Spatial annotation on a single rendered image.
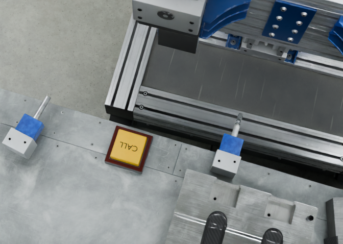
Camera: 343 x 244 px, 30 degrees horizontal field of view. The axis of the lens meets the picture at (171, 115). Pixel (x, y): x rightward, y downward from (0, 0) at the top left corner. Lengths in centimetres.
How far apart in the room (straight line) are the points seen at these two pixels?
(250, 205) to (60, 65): 119
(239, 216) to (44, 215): 39
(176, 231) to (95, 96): 107
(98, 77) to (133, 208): 99
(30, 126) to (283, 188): 53
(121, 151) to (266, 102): 81
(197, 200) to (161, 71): 85
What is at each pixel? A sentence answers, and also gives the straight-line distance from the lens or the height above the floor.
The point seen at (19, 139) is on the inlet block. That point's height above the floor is 85.
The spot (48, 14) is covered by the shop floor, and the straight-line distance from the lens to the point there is 234.
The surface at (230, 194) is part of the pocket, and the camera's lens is 126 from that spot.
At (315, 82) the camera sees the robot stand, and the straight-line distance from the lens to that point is 206.
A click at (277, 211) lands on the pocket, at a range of 127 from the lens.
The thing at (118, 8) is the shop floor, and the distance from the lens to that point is 232.
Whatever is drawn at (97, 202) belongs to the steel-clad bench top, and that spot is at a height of 80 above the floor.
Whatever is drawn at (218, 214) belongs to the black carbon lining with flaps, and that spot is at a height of 89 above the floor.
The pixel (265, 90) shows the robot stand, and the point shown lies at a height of 21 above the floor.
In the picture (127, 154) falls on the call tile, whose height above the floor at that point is 84.
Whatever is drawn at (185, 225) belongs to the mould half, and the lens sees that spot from 122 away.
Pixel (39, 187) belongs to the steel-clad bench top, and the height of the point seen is 80.
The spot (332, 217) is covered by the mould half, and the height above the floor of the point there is 84.
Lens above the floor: 209
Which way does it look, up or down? 74 degrees down
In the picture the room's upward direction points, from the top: 6 degrees clockwise
